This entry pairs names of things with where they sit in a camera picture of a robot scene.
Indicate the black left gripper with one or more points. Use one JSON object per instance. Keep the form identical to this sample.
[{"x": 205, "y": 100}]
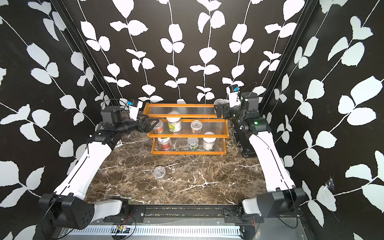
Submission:
[{"x": 146, "y": 129}]

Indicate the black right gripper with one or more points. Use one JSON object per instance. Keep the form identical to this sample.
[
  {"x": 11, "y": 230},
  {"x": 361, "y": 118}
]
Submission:
[{"x": 220, "y": 112}]

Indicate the white green label jar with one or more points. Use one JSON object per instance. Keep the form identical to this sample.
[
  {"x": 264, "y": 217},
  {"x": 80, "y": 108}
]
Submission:
[{"x": 174, "y": 124}]

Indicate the small clear seed jar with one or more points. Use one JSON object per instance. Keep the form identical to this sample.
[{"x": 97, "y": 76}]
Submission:
[{"x": 196, "y": 127}]

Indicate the clear jar purple seeds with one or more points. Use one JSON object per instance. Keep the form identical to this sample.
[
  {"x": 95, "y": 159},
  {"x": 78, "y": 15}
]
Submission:
[{"x": 159, "y": 173}]

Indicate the clear jar yellow label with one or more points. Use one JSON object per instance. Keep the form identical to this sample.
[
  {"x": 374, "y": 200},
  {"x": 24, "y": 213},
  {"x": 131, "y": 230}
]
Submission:
[{"x": 221, "y": 102}]

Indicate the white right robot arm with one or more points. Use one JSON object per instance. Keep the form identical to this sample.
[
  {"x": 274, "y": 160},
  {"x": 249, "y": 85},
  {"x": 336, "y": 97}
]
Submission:
[{"x": 282, "y": 195}]

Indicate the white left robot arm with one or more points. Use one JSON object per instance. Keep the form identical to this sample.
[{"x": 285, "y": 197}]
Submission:
[{"x": 66, "y": 207}]

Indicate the red tomato seed jar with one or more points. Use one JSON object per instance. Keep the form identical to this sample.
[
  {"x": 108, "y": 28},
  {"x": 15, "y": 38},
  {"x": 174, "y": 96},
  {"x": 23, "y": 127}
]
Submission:
[{"x": 165, "y": 143}]

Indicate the orange three-tier shelf rack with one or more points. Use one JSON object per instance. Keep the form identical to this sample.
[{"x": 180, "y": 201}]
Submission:
[{"x": 212, "y": 128}]

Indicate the white text label jar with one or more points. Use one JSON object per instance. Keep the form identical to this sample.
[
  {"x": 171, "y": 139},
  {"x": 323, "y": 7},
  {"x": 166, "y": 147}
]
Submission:
[{"x": 209, "y": 143}]

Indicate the black flat case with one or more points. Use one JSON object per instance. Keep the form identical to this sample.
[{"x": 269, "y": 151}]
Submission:
[{"x": 243, "y": 143}]

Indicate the green vegetable tin can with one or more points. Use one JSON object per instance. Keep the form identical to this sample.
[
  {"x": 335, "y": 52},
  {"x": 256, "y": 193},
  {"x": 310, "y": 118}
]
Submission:
[{"x": 193, "y": 143}]

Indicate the small green circuit board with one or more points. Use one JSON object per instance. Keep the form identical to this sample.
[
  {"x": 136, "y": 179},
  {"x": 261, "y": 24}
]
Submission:
[{"x": 122, "y": 230}]

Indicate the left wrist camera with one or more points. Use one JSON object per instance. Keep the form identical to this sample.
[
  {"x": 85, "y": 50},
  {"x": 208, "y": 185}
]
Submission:
[{"x": 134, "y": 107}]

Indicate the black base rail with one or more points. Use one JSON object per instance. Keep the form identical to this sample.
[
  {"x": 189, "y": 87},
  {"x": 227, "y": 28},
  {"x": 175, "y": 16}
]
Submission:
[{"x": 140, "y": 213}]

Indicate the white slotted cable duct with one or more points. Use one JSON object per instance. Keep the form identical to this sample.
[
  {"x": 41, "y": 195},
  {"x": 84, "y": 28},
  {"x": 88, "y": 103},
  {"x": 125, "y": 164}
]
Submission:
[{"x": 164, "y": 231}]

